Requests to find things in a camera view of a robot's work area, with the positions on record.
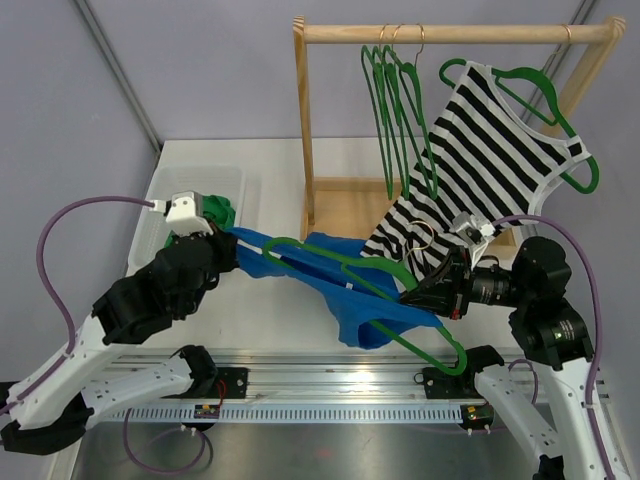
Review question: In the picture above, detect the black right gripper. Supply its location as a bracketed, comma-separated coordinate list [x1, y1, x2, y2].
[401, 244, 532, 318]

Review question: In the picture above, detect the green tank top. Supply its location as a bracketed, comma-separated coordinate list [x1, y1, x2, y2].
[165, 194, 236, 247]

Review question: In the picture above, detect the blue tank top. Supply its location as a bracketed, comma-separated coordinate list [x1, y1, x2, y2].
[227, 227, 442, 350]

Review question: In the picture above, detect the black white striped top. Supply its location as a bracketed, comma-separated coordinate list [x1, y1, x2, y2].
[361, 62, 590, 279]

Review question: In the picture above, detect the green velvet hanger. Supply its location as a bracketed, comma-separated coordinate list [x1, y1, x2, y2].
[400, 24, 439, 200]

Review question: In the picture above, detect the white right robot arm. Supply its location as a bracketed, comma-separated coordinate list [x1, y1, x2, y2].
[400, 237, 629, 479]

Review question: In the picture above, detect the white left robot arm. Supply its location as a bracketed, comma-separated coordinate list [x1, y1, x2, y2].
[1, 232, 238, 456]

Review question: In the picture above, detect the white plastic basket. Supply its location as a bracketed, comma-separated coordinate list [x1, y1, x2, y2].
[128, 164, 264, 274]

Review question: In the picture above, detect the wooden clothes rack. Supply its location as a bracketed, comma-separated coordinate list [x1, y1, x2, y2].
[293, 16, 626, 239]

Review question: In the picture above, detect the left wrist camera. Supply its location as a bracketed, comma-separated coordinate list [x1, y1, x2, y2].
[150, 191, 213, 237]

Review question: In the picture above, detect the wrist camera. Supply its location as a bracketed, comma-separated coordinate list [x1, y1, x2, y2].
[450, 212, 496, 268]
[150, 191, 213, 237]

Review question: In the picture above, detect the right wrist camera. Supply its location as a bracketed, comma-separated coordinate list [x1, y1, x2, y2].
[450, 212, 496, 268]

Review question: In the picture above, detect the aluminium mounting rail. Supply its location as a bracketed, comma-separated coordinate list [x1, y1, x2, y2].
[99, 352, 612, 401]

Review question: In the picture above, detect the white slotted cable duct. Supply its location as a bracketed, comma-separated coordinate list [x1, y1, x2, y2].
[111, 403, 462, 424]

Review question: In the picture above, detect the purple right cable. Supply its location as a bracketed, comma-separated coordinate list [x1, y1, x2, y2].
[492, 214, 621, 480]

